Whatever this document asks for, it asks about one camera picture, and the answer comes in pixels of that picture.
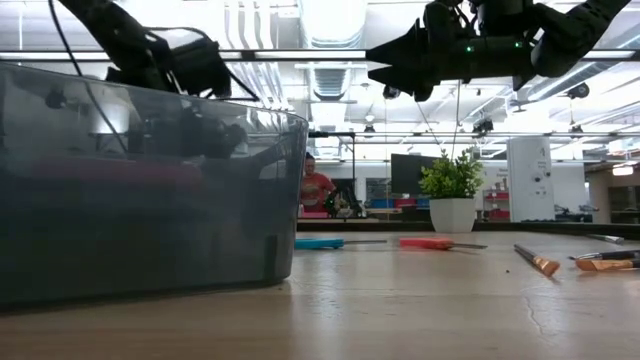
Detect thin dark paintbrush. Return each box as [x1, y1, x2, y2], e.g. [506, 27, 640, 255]
[586, 232, 626, 246]

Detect shelf with red boxes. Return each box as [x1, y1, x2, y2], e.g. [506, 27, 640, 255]
[482, 188, 511, 222]

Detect blue scissors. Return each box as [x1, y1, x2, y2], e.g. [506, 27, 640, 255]
[293, 237, 389, 251]

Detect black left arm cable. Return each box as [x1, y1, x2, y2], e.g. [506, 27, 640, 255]
[47, 0, 132, 151]

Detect black monitor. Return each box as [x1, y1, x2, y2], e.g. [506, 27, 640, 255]
[389, 153, 442, 197]

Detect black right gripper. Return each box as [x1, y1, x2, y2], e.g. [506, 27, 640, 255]
[366, 0, 540, 103]

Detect smoked grey plastic bin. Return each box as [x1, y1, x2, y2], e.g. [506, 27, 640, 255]
[0, 62, 310, 307]

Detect person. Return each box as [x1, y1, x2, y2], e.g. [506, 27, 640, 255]
[299, 152, 338, 220]

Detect orange scissors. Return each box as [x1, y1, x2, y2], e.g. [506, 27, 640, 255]
[398, 237, 489, 251]

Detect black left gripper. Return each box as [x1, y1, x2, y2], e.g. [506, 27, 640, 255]
[167, 37, 234, 100]

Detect green plant in white pot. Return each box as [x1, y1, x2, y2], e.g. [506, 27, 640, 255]
[418, 148, 485, 235]

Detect white cabinet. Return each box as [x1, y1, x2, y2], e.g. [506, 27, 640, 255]
[506, 136, 557, 223]

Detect paintbrush with copper ferrule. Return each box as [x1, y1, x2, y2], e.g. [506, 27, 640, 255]
[514, 243, 563, 278]
[574, 257, 640, 273]
[567, 249, 640, 262]

